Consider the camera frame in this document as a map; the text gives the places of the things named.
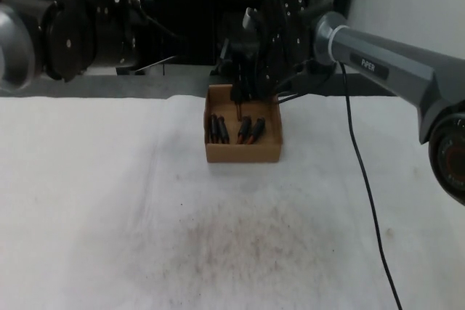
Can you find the thin orange bolt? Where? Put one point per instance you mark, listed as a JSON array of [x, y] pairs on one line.
[[238, 111]]

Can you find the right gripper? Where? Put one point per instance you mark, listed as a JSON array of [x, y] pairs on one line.
[[262, 70]]

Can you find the brown cardboard box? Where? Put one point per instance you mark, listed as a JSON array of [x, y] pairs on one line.
[[242, 153]]

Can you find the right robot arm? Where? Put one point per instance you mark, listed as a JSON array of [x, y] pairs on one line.
[[385, 59]]

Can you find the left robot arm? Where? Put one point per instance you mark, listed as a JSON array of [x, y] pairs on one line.
[[69, 34]]

